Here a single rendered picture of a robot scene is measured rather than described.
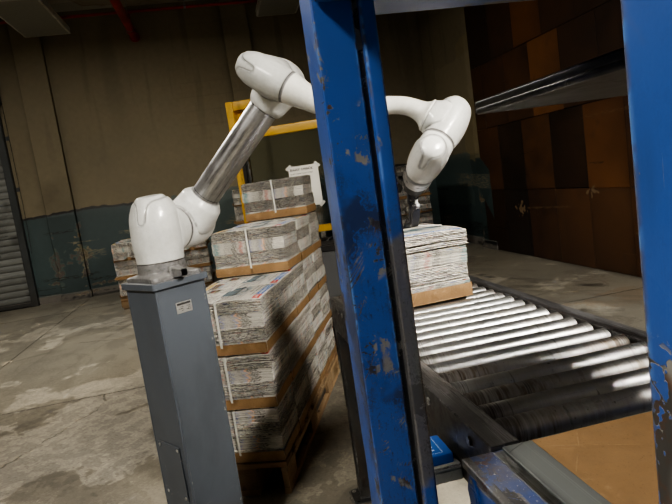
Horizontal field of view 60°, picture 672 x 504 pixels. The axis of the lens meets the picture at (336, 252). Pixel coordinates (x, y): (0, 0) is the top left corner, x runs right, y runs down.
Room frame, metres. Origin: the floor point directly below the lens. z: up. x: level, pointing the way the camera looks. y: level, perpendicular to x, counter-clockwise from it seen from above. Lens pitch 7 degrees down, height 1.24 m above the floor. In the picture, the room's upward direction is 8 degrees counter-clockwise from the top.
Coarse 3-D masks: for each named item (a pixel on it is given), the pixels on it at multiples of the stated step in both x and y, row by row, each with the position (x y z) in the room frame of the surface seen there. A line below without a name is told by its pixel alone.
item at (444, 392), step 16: (336, 304) 2.03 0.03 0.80; (336, 320) 2.09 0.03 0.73; (432, 384) 1.13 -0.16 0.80; (448, 384) 1.12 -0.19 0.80; (432, 400) 1.09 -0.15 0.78; (448, 400) 1.04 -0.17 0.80; (464, 400) 1.03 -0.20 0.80; (432, 416) 1.11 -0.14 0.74; (448, 416) 1.01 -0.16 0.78; (464, 416) 0.96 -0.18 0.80; (480, 416) 0.95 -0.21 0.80; (432, 432) 1.12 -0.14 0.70; (448, 432) 1.02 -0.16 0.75; (464, 432) 0.94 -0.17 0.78; (480, 432) 0.90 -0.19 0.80; (496, 432) 0.89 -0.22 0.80; (464, 448) 0.95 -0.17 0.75; (480, 448) 0.88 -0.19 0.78; (496, 448) 0.85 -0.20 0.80
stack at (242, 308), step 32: (224, 288) 2.56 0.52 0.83; (256, 288) 2.43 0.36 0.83; (288, 288) 2.71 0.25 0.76; (224, 320) 2.26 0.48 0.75; (256, 320) 2.23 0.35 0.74; (320, 320) 3.28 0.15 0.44; (288, 352) 2.50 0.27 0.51; (320, 352) 3.16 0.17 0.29; (224, 384) 2.26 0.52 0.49; (256, 384) 2.24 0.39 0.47; (256, 416) 2.24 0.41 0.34; (288, 416) 2.38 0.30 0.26; (320, 416) 2.92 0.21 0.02; (256, 448) 2.25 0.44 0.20; (256, 480) 2.25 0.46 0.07; (288, 480) 2.23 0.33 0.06
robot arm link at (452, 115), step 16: (288, 80) 1.75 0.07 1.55; (304, 80) 1.77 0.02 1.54; (288, 96) 1.75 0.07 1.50; (304, 96) 1.74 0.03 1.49; (400, 96) 1.77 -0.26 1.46; (400, 112) 1.77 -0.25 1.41; (416, 112) 1.75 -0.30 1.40; (432, 112) 1.72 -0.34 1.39; (448, 112) 1.71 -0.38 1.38; (464, 112) 1.73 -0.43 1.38; (432, 128) 1.70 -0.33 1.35; (448, 128) 1.69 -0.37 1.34; (464, 128) 1.73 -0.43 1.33
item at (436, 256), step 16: (416, 240) 1.80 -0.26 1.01; (432, 240) 1.81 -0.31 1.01; (448, 240) 1.82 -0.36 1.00; (464, 240) 1.84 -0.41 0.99; (416, 256) 1.81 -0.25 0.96; (432, 256) 1.82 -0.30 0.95; (448, 256) 1.83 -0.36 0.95; (464, 256) 1.84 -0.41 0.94; (416, 272) 1.80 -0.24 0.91; (432, 272) 1.82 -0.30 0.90; (448, 272) 1.83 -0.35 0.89; (464, 272) 1.84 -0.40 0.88; (416, 288) 1.80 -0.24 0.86; (432, 288) 1.81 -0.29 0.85
